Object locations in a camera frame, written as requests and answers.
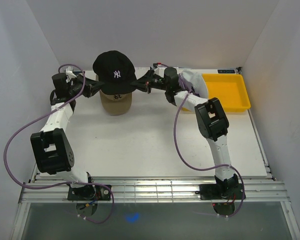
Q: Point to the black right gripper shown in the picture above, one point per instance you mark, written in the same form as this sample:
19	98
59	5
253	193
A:
144	83

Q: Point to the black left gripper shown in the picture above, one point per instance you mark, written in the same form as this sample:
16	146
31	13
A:
92	86

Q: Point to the black baseball cap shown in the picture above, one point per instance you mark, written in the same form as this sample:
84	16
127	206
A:
116	71

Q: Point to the beige baseball cap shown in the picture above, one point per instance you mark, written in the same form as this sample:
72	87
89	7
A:
116	104

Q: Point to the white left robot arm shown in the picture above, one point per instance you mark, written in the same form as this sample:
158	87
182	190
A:
51	148

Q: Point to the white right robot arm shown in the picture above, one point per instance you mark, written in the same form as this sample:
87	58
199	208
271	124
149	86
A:
213	125

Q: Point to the white baseball cap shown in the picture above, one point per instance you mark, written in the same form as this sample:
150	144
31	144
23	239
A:
193	82

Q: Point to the yellow plastic bin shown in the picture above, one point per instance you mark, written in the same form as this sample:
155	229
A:
230	89

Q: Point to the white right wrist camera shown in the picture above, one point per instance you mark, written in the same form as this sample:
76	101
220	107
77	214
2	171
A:
157	66

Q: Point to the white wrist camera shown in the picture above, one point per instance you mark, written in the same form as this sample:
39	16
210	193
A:
69	71
157	66

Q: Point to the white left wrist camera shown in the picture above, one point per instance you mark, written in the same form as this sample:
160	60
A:
69	71

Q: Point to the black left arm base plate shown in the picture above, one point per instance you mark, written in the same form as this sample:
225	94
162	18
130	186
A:
89	193

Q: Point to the aluminium mounting rail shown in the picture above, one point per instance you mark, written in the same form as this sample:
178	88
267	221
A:
154	190

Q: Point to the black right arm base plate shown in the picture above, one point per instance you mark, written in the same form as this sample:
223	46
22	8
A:
215	192

